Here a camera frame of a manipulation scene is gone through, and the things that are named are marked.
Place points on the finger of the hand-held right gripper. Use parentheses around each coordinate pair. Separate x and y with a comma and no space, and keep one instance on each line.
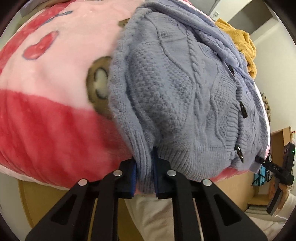
(269,165)

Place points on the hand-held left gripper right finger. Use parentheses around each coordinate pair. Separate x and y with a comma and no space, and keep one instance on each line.
(154,177)

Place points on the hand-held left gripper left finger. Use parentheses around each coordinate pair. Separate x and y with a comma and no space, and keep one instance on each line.
(133,179)

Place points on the purple knit hooded sweater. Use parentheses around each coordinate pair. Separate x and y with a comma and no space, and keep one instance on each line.
(185,97)

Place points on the person's right forearm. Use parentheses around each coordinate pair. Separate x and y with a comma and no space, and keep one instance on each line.
(277,229)

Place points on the person's right hand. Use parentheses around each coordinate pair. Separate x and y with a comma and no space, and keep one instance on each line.
(275,191)

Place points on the blue backpack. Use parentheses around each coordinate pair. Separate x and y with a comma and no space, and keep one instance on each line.
(261,177)

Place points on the wooden desk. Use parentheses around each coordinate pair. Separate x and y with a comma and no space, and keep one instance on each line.
(281,141)

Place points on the person's white pants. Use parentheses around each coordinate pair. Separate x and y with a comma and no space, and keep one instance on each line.
(157,220)

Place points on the beige plush toy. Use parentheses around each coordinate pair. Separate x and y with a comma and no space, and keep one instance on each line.
(267,106)

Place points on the pink printed blanket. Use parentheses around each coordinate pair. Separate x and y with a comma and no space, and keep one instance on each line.
(50,97)

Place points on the yellow fleece garment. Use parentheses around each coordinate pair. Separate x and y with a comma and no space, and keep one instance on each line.
(241,44)

